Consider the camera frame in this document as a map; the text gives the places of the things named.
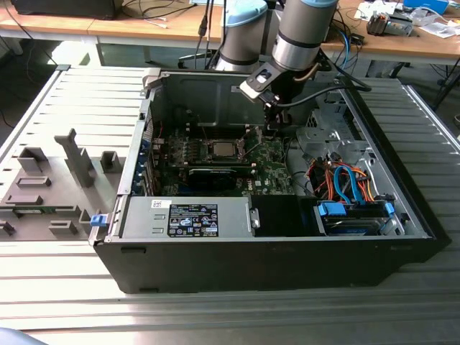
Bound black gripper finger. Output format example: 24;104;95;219
264;103;289;137

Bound silver CPU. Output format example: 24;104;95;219
213;142;237;156

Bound CPU socket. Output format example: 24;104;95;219
204;138;249;161

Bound metal locking lever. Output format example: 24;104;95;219
195;114;209;142

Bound metal CPU cooler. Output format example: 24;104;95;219
366;10;389;36

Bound green motherboard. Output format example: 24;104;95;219
150;124;305;198

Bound grey disk bay cage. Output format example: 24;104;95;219
295;89;377;166

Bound black graphics card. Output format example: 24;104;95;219
186;167;240;191

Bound black plastic shroud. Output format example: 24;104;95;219
250;195;319;238

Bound office chair base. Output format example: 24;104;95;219
178;52;202;70

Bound hard disk in blue carrier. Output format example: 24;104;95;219
313;201;396;237

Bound white paper sheets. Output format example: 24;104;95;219
354;1;396;21
413;19;460;39

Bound grey drive unit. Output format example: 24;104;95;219
386;14;414;37

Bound black PC case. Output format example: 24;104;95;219
92;70;452;294

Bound blue box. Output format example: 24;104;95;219
402;0;450;14

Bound grey power supply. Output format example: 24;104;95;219
121;196;252;240

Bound wooden desk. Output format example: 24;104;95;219
88;0;460;65
0;0;96;39

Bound grey parts rack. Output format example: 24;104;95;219
0;127;125;242

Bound black flat device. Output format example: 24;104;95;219
10;0;118;19

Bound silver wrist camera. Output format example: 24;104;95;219
239;67;280;107

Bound blue wire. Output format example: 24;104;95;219
333;165;364;206

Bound orange wire bundle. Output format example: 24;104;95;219
308;160;380;202

